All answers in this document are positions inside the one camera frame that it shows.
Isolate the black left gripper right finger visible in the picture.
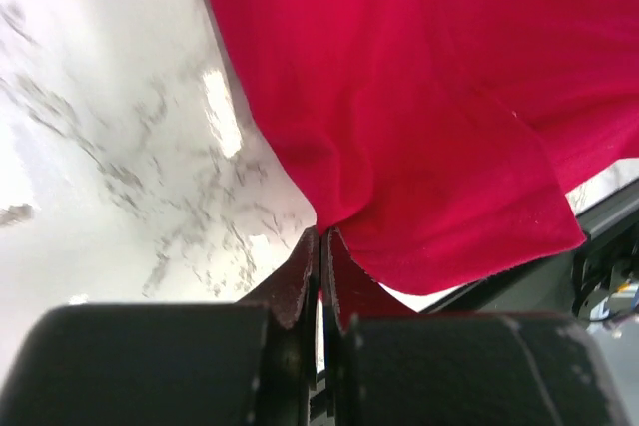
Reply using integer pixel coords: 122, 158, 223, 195
320, 232, 629, 425

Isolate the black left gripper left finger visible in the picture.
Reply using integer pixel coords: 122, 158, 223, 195
1, 229, 320, 425

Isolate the bright red t-shirt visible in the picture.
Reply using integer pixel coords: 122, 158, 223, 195
210, 0, 638, 295

